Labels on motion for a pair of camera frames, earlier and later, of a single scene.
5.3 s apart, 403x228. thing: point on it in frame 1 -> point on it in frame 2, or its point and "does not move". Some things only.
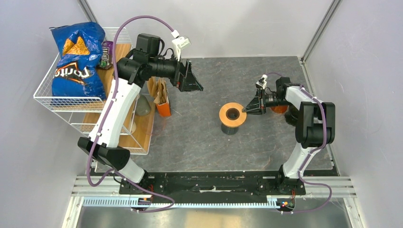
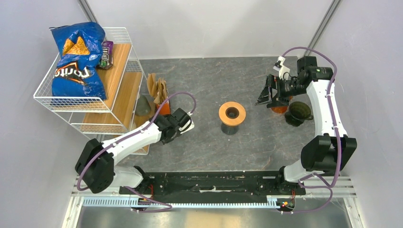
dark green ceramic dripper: x=292 y=116 does not move
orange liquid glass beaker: x=279 y=109 does not move
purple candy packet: x=106 y=61 does not move
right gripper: x=257 y=105 -> x=279 y=99
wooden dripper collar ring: x=231 y=115 does not move
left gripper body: x=178 y=76 -> x=167 y=140
